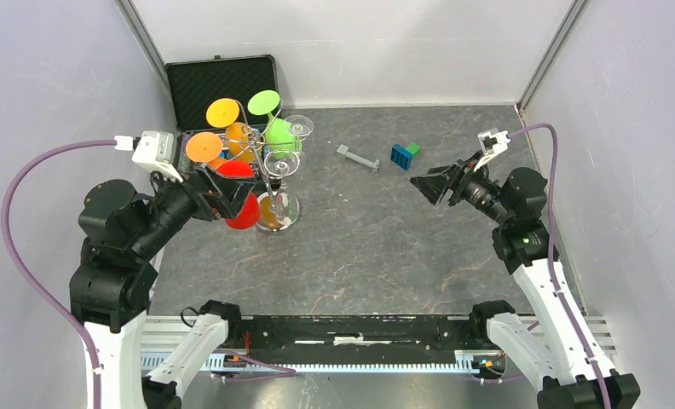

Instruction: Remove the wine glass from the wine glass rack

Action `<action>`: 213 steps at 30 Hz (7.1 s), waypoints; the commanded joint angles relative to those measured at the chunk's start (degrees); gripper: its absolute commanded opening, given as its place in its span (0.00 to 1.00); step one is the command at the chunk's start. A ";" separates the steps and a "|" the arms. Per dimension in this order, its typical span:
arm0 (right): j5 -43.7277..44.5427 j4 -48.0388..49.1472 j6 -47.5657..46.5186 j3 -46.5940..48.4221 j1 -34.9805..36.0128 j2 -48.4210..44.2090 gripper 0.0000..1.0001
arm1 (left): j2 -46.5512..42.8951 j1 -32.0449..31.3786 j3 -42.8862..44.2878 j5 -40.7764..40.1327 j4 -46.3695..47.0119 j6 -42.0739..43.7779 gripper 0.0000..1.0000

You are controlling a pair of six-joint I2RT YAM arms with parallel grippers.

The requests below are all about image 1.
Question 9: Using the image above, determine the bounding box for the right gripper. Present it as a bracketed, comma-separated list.
[410, 150, 513, 226]

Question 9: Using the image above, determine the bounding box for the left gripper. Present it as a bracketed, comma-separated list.
[131, 157, 257, 255]

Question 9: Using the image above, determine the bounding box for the clear wine glass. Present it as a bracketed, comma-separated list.
[263, 150, 301, 190]
[284, 114, 314, 152]

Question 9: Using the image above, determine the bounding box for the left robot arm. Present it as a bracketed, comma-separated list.
[69, 166, 257, 408]

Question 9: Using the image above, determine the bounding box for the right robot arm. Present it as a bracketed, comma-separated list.
[409, 153, 641, 408]

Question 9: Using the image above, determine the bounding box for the red plastic wine glass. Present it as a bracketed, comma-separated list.
[216, 160, 261, 230]

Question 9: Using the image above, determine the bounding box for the chrome wine glass rack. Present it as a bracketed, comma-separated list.
[243, 100, 303, 234]

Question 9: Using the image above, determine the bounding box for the orange plastic wine glass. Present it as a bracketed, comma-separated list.
[186, 131, 227, 169]

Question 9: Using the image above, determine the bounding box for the green plastic wine glass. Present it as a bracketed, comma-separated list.
[248, 89, 302, 158]

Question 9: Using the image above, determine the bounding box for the yellow-orange plastic wine glass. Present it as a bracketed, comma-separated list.
[205, 98, 257, 163]

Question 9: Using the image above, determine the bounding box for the green toy brick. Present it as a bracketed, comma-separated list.
[404, 142, 421, 158]

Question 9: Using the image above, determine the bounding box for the blue toy brick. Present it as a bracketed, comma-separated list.
[390, 144, 413, 170]

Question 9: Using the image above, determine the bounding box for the black foam-lined case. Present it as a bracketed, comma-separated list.
[165, 55, 295, 175]

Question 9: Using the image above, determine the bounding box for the grey bolt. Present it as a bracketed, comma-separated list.
[336, 145, 380, 173]

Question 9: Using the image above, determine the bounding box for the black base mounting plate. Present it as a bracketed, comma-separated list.
[222, 314, 501, 365]

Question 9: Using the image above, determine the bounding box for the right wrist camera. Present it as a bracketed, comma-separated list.
[475, 128, 510, 171]

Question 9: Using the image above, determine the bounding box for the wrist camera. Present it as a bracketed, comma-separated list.
[475, 128, 510, 171]
[132, 130, 182, 181]

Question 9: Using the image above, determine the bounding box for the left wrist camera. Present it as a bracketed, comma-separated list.
[132, 130, 182, 181]

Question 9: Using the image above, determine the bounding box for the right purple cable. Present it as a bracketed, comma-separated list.
[506, 123, 614, 409]

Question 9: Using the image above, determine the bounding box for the aluminium cable duct rail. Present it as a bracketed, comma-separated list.
[140, 315, 618, 377]

